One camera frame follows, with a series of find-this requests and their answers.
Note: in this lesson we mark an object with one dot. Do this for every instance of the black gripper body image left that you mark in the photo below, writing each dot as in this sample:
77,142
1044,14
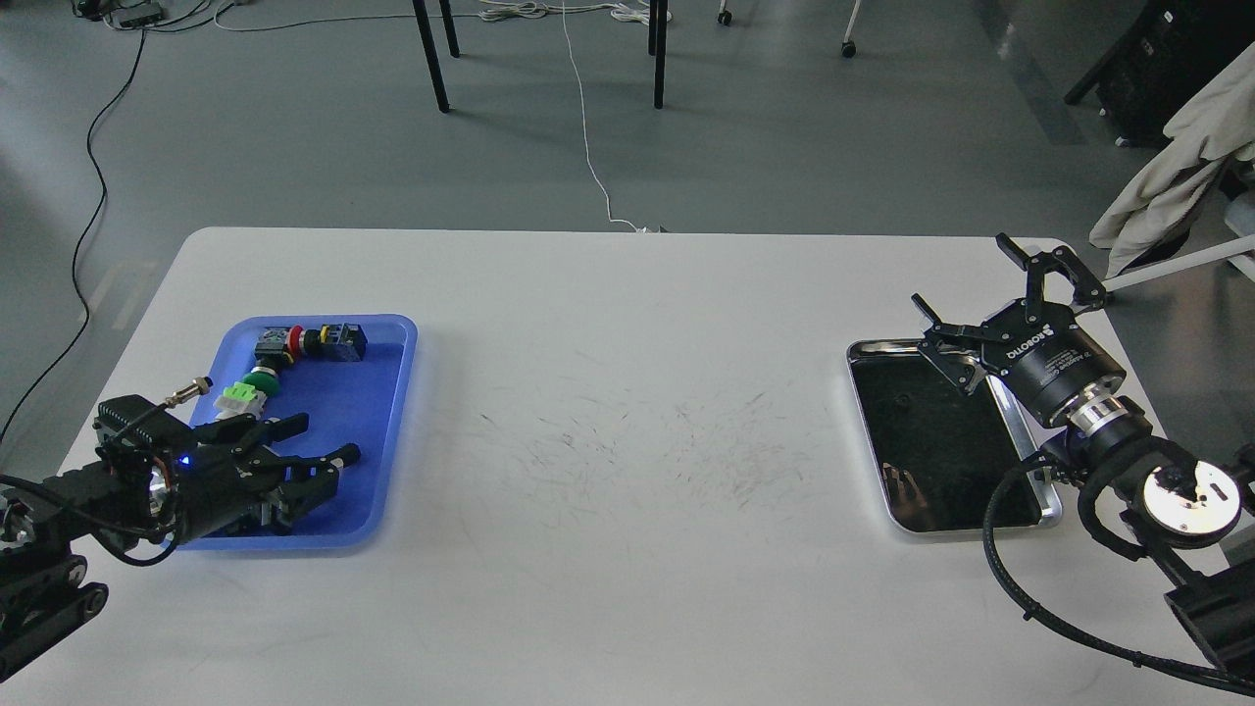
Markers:
207,489

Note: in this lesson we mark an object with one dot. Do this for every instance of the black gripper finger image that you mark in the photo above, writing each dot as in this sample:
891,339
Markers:
1088,292
241,434
956,350
304,483

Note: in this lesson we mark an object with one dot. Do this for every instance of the black cabinet top right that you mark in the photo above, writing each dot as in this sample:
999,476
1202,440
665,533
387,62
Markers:
1170,52

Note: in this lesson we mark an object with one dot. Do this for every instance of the red emergency push button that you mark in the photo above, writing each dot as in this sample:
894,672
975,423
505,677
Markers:
281,347

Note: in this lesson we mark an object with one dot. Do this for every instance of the green push button switch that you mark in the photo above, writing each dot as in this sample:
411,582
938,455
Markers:
248,396

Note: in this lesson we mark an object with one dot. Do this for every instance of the black table leg right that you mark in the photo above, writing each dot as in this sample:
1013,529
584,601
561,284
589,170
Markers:
658,14

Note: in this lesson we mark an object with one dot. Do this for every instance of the beige cloth on chair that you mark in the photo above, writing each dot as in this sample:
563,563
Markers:
1212,129

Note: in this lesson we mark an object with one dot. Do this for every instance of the blue plastic tray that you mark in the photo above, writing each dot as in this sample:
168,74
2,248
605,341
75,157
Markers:
348,402

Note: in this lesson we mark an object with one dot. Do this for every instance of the black table leg left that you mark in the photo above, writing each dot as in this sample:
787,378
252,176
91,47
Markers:
434,70

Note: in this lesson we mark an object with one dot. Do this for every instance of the black table leg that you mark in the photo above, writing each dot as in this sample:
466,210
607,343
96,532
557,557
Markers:
434,70
658,14

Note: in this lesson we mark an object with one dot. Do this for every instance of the silver metal tray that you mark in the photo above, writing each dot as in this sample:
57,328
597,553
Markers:
938,461

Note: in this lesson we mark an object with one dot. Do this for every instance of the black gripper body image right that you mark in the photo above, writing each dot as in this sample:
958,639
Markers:
1049,362

